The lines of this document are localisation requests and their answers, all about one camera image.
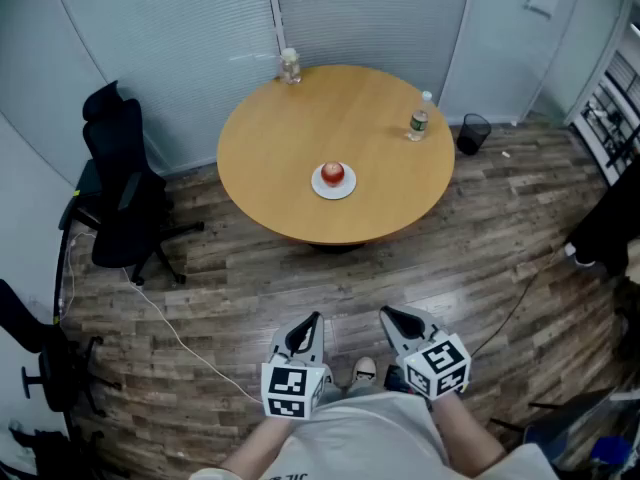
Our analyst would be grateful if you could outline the blue object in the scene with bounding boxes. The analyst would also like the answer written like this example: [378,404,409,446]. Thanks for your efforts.
[589,435,634,469]

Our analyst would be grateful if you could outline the person's beige shoe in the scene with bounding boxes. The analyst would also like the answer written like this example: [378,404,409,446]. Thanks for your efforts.
[351,357,378,385]

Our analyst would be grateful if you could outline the red apple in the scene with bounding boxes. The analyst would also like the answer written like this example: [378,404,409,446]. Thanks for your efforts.
[320,161,346,188]

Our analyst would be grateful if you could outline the white cable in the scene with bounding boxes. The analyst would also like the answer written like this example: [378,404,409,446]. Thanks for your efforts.
[57,230,264,405]

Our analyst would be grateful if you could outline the black table base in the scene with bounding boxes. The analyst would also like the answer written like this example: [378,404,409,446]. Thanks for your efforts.
[306,240,372,256]

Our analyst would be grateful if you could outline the black office chair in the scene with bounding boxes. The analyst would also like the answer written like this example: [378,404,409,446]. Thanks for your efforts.
[58,80,206,287]
[0,278,123,419]

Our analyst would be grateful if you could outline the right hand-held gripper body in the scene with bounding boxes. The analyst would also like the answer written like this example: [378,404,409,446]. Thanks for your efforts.
[401,327,473,401]

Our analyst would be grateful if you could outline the small glass jar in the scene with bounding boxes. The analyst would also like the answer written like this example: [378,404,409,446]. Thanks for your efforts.
[279,47,302,86]

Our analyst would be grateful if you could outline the person's left forearm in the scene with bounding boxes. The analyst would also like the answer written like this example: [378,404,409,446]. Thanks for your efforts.
[218,412,304,475]

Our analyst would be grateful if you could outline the black cable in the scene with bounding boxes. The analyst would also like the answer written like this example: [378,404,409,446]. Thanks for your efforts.
[469,247,569,359]

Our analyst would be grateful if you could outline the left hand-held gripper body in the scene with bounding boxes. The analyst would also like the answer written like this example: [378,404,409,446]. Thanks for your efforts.
[260,351,333,421]

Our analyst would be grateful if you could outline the white shelf unit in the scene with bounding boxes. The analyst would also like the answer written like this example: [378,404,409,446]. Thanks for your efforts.
[568,17,640,185]

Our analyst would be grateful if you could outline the black mesh waste bin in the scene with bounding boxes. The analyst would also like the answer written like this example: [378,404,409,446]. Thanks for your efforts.
[455,113,493,157]

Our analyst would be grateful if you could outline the person's beige shirt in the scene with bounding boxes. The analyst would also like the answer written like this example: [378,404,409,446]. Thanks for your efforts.
[188,391,564,480]

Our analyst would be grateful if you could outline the person's right forearm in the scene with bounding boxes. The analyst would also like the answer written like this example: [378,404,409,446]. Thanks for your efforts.
[430,387,507,469]

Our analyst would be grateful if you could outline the clear plastic water bottle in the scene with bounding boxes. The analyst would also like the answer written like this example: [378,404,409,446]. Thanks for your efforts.
[407,90,434,143]

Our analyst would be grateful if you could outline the white plate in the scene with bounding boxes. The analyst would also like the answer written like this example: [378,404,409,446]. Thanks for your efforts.
[310,163,358,201]

